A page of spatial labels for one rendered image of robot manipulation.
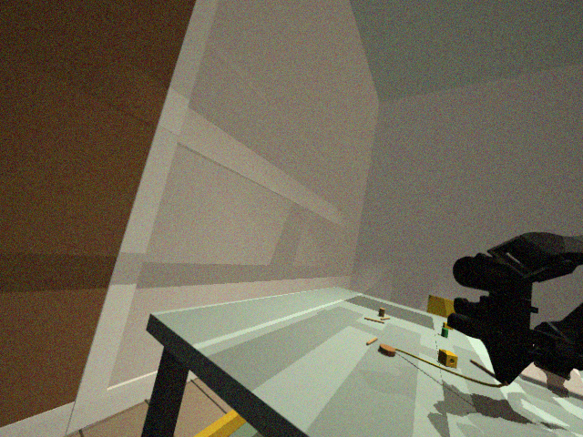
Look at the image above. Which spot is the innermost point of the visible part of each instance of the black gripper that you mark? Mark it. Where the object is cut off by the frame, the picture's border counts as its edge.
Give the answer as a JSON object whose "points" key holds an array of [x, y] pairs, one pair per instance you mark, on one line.
{"points": [[511, 351]]}

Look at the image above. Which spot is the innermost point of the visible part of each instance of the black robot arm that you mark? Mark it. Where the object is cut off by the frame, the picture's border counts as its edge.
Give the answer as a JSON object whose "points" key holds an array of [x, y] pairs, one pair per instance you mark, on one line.
{"points": [[542, 256]]}

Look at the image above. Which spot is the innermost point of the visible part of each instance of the round wooden button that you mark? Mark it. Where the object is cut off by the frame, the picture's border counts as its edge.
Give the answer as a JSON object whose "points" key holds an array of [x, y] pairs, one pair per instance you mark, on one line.
{"points": [[387, 349]]}

